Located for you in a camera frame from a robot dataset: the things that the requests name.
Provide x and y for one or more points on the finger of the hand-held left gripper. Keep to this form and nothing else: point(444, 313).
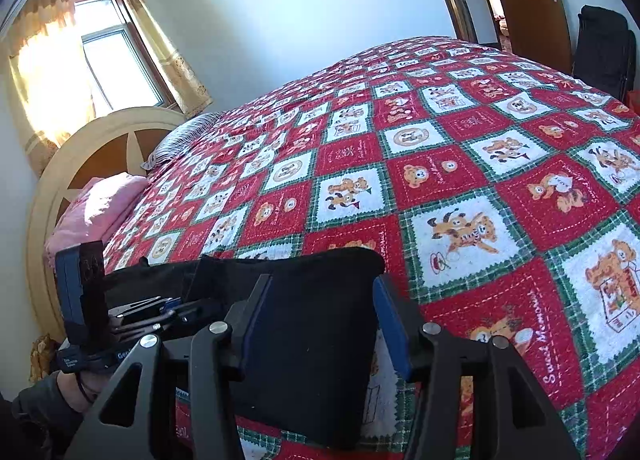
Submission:
point(150, 312)
point(70, 290)

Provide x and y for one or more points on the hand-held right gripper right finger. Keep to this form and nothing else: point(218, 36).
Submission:
point(392, 327)

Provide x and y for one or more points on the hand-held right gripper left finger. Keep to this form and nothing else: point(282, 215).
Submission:
point(255, 322)

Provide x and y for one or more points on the black pants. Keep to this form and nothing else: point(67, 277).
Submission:
point(315, 340)

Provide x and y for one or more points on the person's left forearm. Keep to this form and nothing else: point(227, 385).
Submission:
point(45, 405)

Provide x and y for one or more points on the yellow patterned cloth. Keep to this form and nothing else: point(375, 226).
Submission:
point(41, 357)

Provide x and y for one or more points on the pink folded blanket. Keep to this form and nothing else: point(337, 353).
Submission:
point(95, 215)

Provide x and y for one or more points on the cream and brown headboard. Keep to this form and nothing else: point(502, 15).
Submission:
point(115, 140)

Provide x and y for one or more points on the red checked cartoon quilt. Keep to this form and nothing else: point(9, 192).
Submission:
point(450, 165)

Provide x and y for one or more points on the striped pillow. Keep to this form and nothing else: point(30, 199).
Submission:
point(185, 137)

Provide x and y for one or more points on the wide yellow curtain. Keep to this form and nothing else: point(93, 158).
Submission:
point(45, 80)

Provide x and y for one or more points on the window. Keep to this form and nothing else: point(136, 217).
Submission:
point(122, 60)

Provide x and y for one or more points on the narrow yellow curtain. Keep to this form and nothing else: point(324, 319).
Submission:
point(165, 55)

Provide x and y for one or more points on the red bag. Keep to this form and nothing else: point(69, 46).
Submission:
point(634, 102)

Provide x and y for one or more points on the brown wooden door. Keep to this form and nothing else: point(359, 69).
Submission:
point(525, 15)

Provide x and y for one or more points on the black folding chair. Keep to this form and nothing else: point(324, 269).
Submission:
point(600, 50)

